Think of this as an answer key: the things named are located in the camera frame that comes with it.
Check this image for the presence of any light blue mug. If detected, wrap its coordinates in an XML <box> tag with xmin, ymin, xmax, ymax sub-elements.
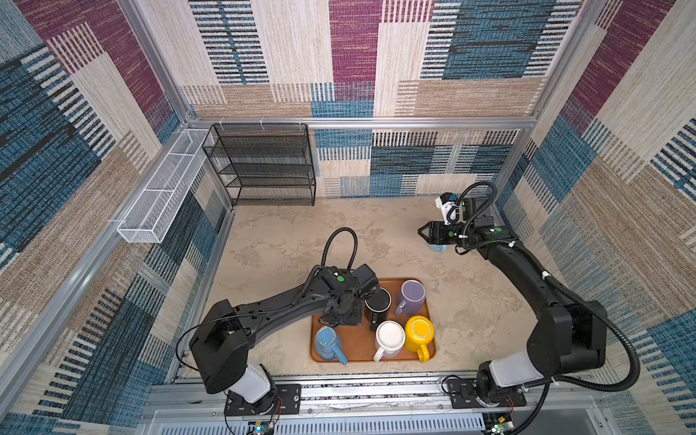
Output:
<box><xmin>429</xmin><ymin>244</ymin><xmax>448</xmax><ymax>253</ymax></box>

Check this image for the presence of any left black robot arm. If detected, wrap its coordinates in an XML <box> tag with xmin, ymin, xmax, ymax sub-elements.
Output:
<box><xmin>186</xmin><ymin>227</ymin><xmax>380</xmax><ymax>406</ymax></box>

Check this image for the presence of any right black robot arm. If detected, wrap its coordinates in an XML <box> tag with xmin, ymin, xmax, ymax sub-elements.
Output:
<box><xmin>418</xmin><ymin>181</ymin><xmax>641</xmax><ymax>406</ymax></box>

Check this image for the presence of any black mug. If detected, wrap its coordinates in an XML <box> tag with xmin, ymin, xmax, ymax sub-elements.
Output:
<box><xmin>362</xmin><ymin>287</ymin><xmax>392</xmax><ymax>333</ymax></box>

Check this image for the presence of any white mug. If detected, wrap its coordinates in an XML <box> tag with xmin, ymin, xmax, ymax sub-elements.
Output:
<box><xmin>373</xmin><ymin>320</ymin><xmax>406</xmax><ymax>363</ymax></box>

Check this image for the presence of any purple mug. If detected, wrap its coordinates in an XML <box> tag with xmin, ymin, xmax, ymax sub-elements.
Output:
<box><xmin>394</xmin><ymin>279</ymin><xmax>426</xmax><ymax>315</ymax></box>

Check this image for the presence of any yellow mug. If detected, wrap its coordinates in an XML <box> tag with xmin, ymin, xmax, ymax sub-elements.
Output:
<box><xmin>404</xmin><ymin>315</ymin><xmax>434</xmax><ymax>363</ymax></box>

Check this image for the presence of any brown plastic tray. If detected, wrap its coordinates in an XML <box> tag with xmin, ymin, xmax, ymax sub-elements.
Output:
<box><xmin>309</xmin><ymin>277</ymin><xmax>431</xmax><ymax>363</ymax></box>

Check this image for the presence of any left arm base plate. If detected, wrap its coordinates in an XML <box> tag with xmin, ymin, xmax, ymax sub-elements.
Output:
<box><xmin>224</xmin><ymin>384</ymin><xmax>302</xmax><ymax>417</ymax></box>

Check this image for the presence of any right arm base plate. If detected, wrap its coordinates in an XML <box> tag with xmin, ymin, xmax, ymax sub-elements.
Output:
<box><xmin>440</xmin><ymin>376</ymin><xmax>527</xmax><ymax>410</ymax></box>

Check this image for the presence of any black wire shelf rack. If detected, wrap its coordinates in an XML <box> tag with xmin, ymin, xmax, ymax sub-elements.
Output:
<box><xmin>202</xmin><ymin>123</ymin><xmax>316</xmax><ymax>206</ymax></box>

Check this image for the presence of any white wire mesh basket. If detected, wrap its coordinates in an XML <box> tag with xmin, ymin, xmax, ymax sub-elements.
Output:
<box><xmin>117</xmin><ymin>129</ymin><xmax>208</xmax><ymax>244</ymax></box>

